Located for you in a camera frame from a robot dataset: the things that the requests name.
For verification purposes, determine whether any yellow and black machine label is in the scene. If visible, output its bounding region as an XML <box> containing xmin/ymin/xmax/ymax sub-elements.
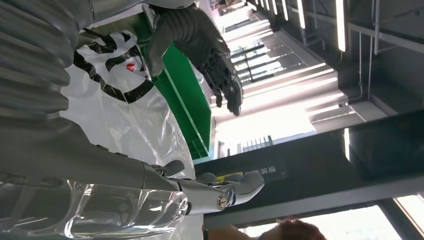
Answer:
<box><xmin>215</xmin><ymin>164</ymin><xmax>280</xmax><ymax>184</ymax></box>

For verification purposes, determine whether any ceiling light strip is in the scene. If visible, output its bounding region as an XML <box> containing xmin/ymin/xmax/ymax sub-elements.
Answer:
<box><xmin>335</xmin><ymin>0</ymin><xmax>347</xmax><ymax>53</ymax></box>
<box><xmin>295</xmin><ymin>0</ymin><xmax>307</xmax><ymax>30</ymax></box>

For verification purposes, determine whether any green plastic crate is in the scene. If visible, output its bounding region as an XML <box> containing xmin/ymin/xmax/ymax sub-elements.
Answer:
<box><xmin>89</xmin><ymin>13</ymin><xmax>213</xmax><ymax>161</ymax></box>

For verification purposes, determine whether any black inbound scanner machine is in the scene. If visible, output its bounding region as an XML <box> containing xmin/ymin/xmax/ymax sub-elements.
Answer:
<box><xmin>193</xmin><ymin>108</ymin><xmax>424</xmax><ymax>230</ymax></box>

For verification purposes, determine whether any person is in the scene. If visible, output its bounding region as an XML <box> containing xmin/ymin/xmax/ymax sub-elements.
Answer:
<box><xmin>202</xmin><ymin>217</ymin><xmax>328</xmax><ymax>240</ymax></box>

